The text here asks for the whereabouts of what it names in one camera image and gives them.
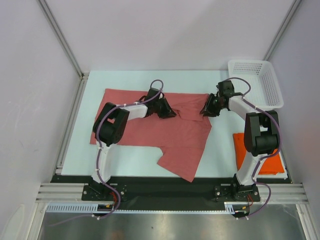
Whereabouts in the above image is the aluminium corner post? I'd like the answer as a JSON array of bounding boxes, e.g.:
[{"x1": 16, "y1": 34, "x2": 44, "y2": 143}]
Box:
[
  {"x1": 37, "y1": 0, "x2": 90, "y2": 81},
  {"x1": 262, "y1": 0, "x2": 304, "y2": 61}
]

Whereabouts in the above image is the right aluminium corner post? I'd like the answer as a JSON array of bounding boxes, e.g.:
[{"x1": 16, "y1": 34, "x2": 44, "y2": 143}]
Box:
[{"x1": 262, "y1": 0, "x2": 304, "y2": 61}]

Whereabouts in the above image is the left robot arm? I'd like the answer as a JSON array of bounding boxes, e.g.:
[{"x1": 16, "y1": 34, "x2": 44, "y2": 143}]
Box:
[{"x1": 89, "y1": 87, "x2": 177, "y2": 200}]

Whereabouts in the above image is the pink red t shirt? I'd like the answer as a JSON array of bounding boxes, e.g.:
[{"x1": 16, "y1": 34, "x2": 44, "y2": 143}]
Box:
[{"x1": 89, "y1": 88, "x2": 213, "y2": 183}]

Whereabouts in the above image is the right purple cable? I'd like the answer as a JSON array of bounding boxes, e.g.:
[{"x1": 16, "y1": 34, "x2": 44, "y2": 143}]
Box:
[{"x1": 226, "y1": 77, "x2": 282, "y2": 221}]

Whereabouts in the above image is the white slotted cable duct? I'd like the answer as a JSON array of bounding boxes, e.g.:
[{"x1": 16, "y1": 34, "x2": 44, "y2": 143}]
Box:
[{"x1": 46, "y1": 201, "x2": 253, "y2": 215}]

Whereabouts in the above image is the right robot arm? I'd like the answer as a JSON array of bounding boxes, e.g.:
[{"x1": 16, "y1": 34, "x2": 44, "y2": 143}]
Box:
[{"x1": 200, "y1": 77, "x2": 281, "y2": 201}]

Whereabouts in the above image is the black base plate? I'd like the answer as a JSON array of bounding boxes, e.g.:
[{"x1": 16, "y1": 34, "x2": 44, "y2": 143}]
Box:
[{"x1": 51, "y1": 174, "x2": 291, "y2": 213}]

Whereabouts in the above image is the white plastic basket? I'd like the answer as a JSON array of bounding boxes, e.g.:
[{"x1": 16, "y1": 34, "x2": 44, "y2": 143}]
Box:
[{"x1": 228, "y1": 59, "x2": 284, "y2": 111}]

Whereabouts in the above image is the folded orange t shirt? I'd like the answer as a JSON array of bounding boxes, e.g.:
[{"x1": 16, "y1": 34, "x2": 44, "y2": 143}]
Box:
[{"x1": 233, "y1": 132, "x2": 285, "y2": 176}]

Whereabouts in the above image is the left aluminium corner post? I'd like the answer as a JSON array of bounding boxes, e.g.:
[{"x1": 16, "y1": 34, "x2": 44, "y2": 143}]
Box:
[{"x1": 37, "y1": 0, "x2": 90, "y2": 81}]

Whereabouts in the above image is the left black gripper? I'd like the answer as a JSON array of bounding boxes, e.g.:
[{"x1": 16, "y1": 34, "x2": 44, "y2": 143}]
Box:
[{"x1": 153, "y1": 97, "x2": 177, "y2": 119}]

